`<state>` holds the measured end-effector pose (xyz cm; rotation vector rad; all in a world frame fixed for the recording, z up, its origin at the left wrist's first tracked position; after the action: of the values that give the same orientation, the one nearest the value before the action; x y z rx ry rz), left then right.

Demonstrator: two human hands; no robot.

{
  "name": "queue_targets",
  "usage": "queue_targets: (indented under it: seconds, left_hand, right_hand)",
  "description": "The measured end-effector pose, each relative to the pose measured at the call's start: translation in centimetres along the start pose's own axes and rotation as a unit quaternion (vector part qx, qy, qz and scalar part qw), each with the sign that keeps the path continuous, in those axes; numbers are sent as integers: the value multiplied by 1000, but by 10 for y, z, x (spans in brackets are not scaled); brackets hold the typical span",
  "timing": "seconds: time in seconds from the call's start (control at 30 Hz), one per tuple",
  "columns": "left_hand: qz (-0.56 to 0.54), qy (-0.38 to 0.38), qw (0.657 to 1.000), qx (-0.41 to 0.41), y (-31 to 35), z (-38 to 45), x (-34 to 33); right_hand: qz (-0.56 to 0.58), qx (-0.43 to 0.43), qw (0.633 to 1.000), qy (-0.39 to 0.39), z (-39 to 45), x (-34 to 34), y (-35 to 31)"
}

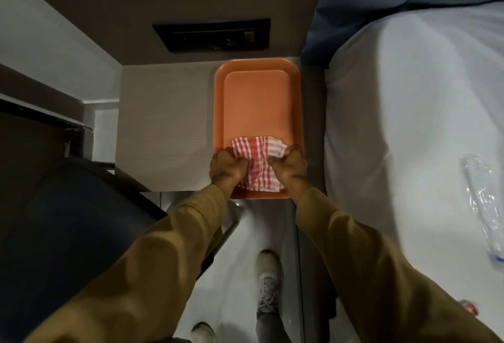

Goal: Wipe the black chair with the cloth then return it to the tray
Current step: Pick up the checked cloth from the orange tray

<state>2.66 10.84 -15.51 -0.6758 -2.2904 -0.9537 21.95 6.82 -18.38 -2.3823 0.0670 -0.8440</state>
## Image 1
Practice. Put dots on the person's left hand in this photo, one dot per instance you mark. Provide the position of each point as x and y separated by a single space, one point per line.
223 170

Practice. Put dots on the person's right hand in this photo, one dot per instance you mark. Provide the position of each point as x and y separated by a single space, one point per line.
290 170

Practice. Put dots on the person's left fingers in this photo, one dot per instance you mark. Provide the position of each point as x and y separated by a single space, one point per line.
236 159

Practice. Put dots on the person's right fingers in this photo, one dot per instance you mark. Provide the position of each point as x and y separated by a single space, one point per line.
281 157

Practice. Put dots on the red white checkered cloth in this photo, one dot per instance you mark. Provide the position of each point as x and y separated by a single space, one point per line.
258 161

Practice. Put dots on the person's left forearm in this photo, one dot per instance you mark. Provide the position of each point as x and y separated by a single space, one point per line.
130 276

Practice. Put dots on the person's right forearm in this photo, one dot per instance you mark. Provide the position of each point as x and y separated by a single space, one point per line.
378 276

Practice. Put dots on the orange plastic tray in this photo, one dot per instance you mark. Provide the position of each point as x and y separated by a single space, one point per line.
258 98

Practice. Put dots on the person's white right shoe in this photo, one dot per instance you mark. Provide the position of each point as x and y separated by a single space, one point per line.
268 281

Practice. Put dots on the person's white shoe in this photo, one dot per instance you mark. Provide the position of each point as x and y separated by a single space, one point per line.
268 281
202 333

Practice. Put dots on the white bed sheet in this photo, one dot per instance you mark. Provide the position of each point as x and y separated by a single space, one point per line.
413 138

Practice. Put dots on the person's grey right leg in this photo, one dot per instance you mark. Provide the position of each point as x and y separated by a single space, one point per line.
269 327

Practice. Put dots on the person's white left shoe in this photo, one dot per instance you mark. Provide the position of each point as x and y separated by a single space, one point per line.
202 333

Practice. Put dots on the blue padded headboard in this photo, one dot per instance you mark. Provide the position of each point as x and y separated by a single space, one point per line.
374 0

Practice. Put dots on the dark blue chair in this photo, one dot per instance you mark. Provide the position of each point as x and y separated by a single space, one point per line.
71 244

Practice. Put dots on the clear plastic bottle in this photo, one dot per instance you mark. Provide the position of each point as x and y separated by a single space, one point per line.
483 209

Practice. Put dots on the small red packet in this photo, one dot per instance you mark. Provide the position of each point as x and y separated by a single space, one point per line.
469 307

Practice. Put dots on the black wall switch panel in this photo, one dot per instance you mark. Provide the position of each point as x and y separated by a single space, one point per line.
211 35

